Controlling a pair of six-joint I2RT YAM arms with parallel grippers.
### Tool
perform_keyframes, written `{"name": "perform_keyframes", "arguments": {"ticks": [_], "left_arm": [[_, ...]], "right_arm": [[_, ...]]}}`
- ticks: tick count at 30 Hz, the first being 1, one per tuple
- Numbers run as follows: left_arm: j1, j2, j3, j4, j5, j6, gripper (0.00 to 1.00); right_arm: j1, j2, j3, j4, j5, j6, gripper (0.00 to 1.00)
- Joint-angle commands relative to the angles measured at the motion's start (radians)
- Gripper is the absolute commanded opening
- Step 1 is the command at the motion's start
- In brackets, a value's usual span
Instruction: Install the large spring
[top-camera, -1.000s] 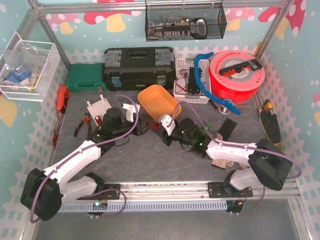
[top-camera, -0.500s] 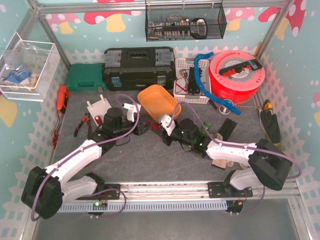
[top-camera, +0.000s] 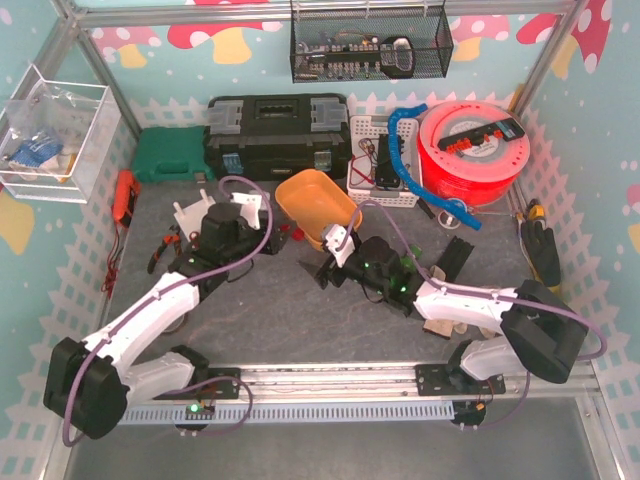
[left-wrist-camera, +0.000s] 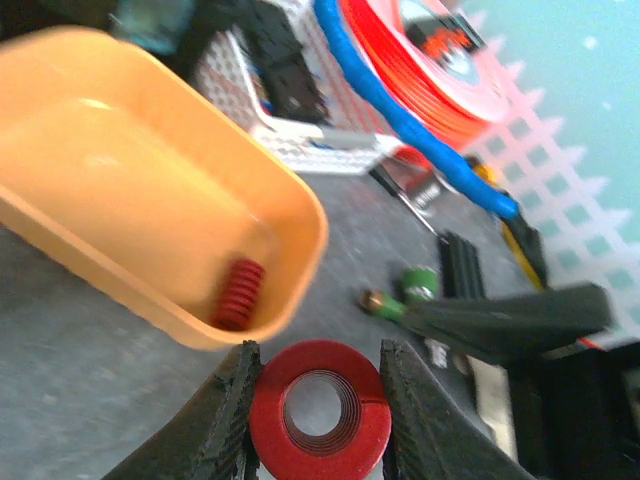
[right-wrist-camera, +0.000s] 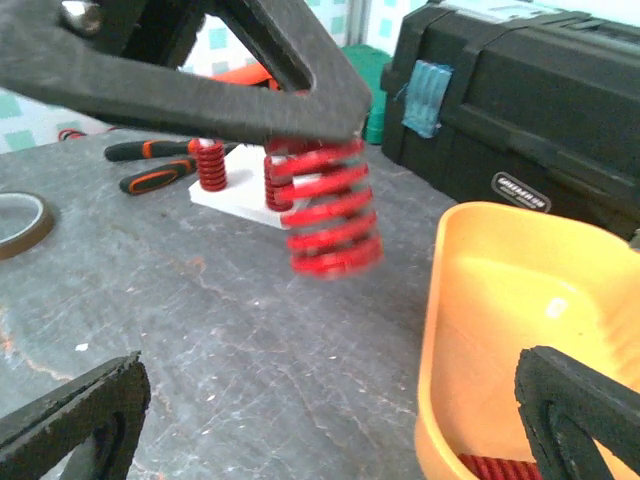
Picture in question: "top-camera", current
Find orange plastic bin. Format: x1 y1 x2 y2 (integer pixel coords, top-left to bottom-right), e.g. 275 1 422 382
275 169 357 251

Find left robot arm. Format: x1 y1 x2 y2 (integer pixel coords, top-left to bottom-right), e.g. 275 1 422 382
43 200 283 447

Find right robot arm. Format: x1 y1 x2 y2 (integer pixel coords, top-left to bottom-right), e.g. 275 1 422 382
302 236 587 384

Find black toolbox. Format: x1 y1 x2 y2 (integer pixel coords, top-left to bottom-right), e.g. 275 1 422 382
203 93 352 181

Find white perforated basket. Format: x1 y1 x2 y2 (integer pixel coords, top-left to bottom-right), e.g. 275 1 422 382
346 115 422 208

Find orange black pliers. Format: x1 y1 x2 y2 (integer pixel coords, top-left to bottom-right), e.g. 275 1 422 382
147 224 182 274

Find black ribbed block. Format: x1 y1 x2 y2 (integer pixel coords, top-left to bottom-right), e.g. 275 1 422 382
436 236 475 282

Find white tape roll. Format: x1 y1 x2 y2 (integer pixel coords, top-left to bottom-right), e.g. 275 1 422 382
436 210 461 230

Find beige work glove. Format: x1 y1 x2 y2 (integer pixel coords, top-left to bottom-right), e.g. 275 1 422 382
423 265 469 340

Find green tool case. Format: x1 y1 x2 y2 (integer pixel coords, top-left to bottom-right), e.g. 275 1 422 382
131 126 215 183

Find orange multimeter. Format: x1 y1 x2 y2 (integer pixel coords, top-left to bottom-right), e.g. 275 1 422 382
112 170 140 228

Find orange filament spool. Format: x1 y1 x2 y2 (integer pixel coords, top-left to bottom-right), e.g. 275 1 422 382
417 100 530 207

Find black yellow work glove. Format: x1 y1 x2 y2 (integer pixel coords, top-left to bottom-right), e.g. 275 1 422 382
520 220 561 295

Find black terminal strip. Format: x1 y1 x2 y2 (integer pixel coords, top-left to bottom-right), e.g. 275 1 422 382
437 118 525 154

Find clear acrylic box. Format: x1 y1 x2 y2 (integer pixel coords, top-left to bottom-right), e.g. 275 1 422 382
1 65 121 204

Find blue white glove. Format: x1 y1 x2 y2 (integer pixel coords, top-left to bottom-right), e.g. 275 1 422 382
9 130 63 170

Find green handled tool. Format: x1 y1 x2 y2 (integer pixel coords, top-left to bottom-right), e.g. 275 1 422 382
400 244 422 272

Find red test lead wire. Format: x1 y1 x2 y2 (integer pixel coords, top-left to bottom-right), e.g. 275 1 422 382
351 155 377 190

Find black metal bracket plate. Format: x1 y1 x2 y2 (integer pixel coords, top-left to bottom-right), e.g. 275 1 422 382
374 134 401 190

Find blue corrugated hose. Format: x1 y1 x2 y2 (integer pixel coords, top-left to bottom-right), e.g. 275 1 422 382
387 103 485 231

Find black wire mesh basket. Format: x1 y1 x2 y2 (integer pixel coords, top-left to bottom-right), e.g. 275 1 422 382
290 5 454 83

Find aluminium front rail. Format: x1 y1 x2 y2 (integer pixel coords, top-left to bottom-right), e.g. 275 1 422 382
124 353 601 405

